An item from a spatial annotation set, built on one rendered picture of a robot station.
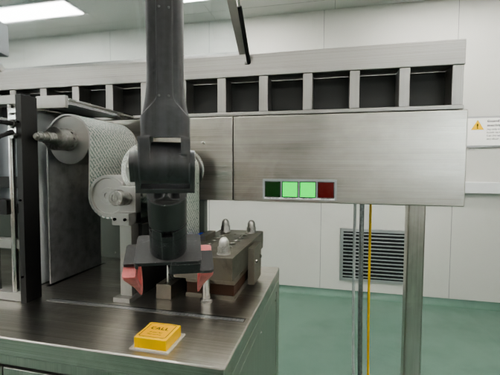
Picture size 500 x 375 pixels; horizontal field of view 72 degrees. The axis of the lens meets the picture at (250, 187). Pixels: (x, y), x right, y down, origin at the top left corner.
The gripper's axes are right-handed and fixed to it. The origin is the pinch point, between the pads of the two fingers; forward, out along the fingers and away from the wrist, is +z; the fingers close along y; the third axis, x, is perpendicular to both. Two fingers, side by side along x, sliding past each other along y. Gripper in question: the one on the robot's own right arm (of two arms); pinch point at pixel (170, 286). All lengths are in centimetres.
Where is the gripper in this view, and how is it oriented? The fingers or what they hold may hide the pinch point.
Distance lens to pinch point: 64.6
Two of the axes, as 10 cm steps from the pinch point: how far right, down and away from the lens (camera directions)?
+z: -1.0, 8.4, 5.3
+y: -9.8, 0.0, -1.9
